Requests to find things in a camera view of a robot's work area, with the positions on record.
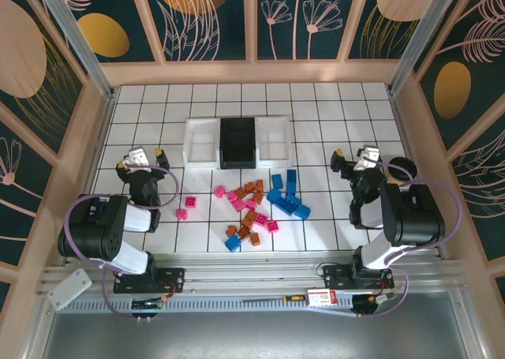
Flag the black round lid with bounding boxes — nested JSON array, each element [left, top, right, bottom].
[[388, 156, 417, 181]]

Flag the white plastic bin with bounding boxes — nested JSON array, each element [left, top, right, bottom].
[[254, 115, 295, 169], [183, 116, 222, 170]]

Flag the blue long lego brick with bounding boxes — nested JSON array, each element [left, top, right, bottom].
[[275, 196, 301, 217]]

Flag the black plastic bin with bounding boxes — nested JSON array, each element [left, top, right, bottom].
[[216, 117, 260, 170]]

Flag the black controller board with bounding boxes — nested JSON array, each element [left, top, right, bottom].
[[131, 295, 174, 321], [352, 291, 398, 319]]

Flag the red white small box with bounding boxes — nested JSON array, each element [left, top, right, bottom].
[[306, 290, 339, 308]]

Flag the white rectangular plastic plate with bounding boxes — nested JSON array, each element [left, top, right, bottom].
[[46, 267, 94, 311]]

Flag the grey metal sheet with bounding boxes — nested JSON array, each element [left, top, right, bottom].
[[39, 295, 486, 359]]

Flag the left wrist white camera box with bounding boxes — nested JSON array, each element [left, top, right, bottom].
[[125, 147, 150, 167]]

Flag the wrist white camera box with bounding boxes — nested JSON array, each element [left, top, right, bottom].
[[125, 147, 150, 167], [353, 146, 383, 173]]

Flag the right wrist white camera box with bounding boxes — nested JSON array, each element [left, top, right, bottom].
[[353, 146, 383, 173]]

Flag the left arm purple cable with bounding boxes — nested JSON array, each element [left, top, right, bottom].
[[62, 163, 178, 321]]

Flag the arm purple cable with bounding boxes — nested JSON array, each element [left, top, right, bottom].
[[362, 156, 463, 319], [62, 163, 178, 321]]

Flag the aluminium side rail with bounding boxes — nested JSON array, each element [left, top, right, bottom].
[[61, 90, 118, 265], [389, 90, 449, 260]]

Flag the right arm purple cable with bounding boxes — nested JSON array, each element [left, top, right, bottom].
[[362, 156, 463, 319]]

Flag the yellow black handled screwdriver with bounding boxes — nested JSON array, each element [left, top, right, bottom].
[[242, 294, 309, 305]]

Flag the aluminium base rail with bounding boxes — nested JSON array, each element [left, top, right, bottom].
[[37, 252, 469, 297]]

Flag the grey slotted cable duct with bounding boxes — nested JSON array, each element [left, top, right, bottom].
[[58, 294, 399, 319]]

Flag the aluminium frame post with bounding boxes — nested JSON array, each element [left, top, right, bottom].
[[388, 0, 462, 95], [33, 0, 118, 99]]

